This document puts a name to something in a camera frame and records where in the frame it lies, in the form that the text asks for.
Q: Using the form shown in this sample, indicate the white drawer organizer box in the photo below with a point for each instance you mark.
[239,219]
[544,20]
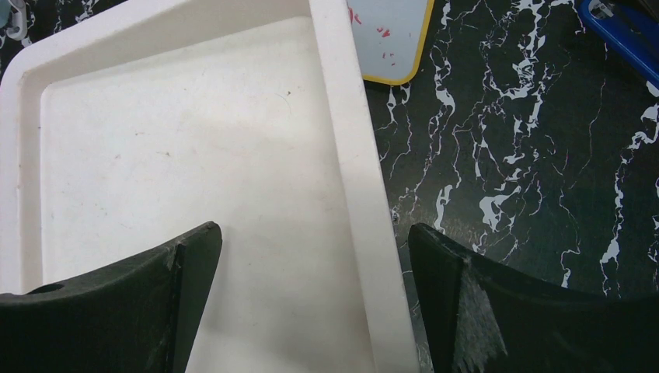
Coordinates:
[153,117]

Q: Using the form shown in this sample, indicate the yellow framed whiteboard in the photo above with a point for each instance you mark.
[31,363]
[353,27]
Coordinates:
[389,37]

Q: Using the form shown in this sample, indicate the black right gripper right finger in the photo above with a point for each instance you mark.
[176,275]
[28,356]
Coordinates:
[482,316]

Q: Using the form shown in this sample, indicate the blue plastic clamp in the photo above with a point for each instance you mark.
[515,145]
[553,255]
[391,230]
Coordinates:
[630,27]

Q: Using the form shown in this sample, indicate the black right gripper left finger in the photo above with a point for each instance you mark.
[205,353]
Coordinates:
[139,314]

